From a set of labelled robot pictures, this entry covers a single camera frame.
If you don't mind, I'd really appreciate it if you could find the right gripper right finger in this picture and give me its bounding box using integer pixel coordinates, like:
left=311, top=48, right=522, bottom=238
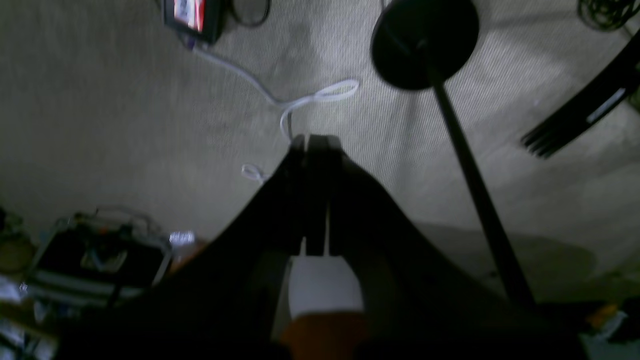
left=306, top=135, right=586, bottom=360

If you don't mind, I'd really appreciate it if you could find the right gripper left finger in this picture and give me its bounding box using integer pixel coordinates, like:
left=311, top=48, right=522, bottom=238
left=55, top=136, right=306, bottom=360

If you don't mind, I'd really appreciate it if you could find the open equipment case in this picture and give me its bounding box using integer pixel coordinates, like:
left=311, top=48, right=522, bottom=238
left=23, top=206, right=173, bottom=308

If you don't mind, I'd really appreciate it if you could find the black round stand base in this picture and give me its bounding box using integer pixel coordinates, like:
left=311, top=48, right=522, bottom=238
left=370, top=0, right=536, bottom=308

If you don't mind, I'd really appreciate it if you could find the black device with screen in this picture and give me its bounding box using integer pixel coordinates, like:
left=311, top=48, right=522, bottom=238
left=160, top=0, right=226, bottom=44

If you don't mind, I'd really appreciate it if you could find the white cable on floor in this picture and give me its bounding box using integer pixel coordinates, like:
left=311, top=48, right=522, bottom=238
left=195, top=45, right=361, bottom=183

